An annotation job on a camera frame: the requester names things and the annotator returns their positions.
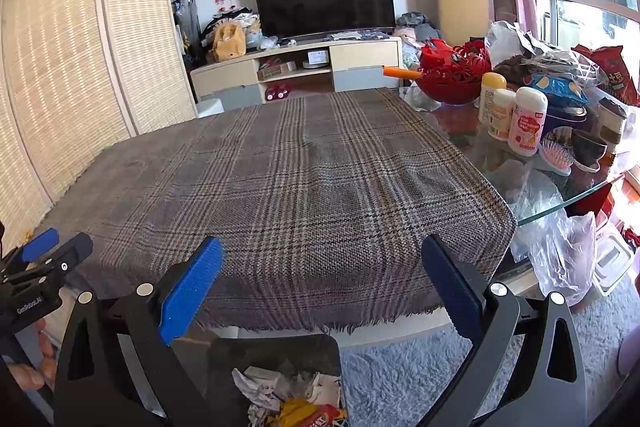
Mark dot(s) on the grey plaid tablecloth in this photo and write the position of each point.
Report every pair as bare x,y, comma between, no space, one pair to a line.
300,207

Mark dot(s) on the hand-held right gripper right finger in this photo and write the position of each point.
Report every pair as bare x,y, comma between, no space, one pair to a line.
450,287

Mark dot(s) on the woven folding screen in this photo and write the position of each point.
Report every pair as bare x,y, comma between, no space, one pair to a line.
65,57

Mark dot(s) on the clear storage box white lid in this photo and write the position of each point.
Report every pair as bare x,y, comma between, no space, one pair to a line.
612,262

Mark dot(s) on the person's left hand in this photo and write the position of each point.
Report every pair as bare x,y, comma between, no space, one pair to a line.
30,377

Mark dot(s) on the yellow plush backpack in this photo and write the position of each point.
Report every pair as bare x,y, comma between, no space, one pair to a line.
229,44

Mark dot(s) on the small white bottle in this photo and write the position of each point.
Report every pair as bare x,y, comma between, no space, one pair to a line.
501,114

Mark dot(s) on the pile of clothes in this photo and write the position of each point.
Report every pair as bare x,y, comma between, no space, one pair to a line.
417,27

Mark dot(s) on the beige and grey TV stand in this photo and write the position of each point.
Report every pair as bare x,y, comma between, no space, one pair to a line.
360,54

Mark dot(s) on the black trash bin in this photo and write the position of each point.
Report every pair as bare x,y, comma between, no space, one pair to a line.
280,352

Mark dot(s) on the silver foil bag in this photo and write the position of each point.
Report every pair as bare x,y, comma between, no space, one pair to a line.
505,42

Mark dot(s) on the yellow-capped white bottle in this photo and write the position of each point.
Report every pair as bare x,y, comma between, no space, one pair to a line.
492,83

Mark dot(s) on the dark cup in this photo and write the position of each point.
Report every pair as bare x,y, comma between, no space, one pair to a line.
587,149

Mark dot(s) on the clear plastic bag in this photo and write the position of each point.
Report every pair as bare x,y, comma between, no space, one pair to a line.
565,252

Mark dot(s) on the red and white wrapper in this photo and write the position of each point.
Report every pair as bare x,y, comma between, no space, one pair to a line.
325,419

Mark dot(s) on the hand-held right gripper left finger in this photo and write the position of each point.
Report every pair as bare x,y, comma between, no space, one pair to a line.
192,292

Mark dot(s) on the blue snack bag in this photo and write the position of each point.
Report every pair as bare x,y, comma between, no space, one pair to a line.
555,89

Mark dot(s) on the small cardboard box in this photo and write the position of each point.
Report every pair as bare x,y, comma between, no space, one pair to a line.
277,71

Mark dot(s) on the red snack bag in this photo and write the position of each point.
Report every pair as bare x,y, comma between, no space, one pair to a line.
612,72

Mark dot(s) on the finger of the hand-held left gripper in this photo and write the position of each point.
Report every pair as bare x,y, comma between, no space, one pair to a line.
40,242
75,252

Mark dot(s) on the brown paper cup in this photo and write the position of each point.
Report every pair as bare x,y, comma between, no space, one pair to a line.
612,122

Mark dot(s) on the white paper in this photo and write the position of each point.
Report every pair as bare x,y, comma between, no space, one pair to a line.
255,387

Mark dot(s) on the grey shaggy rug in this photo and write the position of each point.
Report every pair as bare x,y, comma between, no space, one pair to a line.
400,387

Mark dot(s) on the white bottle pink label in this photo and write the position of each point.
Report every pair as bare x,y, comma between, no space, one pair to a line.
527,127

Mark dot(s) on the yellow paper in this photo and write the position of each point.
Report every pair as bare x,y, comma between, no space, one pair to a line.
295,412

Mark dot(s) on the pink hairbrush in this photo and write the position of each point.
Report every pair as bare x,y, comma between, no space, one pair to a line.
556,154

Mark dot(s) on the red plastic basket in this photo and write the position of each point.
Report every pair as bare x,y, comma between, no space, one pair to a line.
450,82

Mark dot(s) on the dark blue round tin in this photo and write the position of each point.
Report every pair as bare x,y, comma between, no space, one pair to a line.
565,117

